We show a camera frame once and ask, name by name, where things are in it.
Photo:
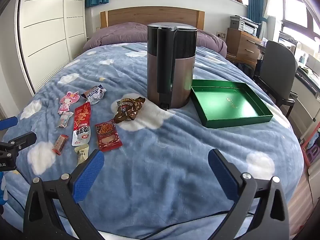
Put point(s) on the wall socket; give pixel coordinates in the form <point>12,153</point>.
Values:
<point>220,34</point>

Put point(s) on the cream pastry packet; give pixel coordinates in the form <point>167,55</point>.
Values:
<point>82,153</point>

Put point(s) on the purple plastic stool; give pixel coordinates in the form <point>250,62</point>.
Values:
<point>312,153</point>

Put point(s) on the small red noodle snack packet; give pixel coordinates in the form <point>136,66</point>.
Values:
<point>107,136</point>

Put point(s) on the purple and white cookie packet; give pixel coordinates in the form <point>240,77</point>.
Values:
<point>93,95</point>

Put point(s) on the green tray box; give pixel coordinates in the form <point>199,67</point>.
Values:
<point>225,105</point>

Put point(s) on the bronze and black appliance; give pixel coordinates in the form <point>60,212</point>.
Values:
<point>180,80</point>

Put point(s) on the wooden dresser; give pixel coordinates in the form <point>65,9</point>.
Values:
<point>242,42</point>

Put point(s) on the wooden headboard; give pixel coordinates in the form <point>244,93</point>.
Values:
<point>150,15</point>

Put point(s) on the small red-brown bar packet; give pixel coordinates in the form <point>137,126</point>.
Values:
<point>60,143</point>

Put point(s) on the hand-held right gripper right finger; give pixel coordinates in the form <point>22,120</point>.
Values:
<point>222,177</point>

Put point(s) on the white wardrobe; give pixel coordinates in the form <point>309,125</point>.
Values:
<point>45,30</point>

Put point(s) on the grey office chair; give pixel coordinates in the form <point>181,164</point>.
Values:
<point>277,65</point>

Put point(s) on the grey printer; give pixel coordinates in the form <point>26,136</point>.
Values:
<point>243,25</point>

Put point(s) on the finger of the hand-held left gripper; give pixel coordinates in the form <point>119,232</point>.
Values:
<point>7,123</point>
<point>21,140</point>

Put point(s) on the blue cloud print blanket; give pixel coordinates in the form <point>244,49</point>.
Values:
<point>162,155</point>

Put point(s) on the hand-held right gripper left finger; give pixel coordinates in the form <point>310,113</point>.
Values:
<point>87,177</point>

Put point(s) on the white desk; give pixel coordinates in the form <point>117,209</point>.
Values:
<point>305,85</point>

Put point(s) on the pink cartoon candy packet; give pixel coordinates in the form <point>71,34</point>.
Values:
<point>67,101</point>

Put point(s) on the window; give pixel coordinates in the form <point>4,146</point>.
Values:
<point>297,5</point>

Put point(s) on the small clear candy wrapper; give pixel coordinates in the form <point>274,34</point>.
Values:
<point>64,120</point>

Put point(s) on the brown snack packet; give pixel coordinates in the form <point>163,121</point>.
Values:
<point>127,108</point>

